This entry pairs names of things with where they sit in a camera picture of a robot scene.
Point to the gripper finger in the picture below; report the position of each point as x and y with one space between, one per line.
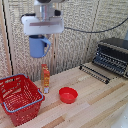
49 36
41 36

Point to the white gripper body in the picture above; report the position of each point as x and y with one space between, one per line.
43 25

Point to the blue plastic mug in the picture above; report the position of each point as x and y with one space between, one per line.
36 46

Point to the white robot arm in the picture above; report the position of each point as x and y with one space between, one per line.
46 8

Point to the yellow red carton box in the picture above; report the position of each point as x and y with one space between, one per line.
45 79

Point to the red plastic bowl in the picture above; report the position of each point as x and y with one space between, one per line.
68 95

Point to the red plastic shopping basket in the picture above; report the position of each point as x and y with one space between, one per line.
20 98

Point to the black toaster oven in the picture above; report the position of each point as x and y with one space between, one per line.
113 55

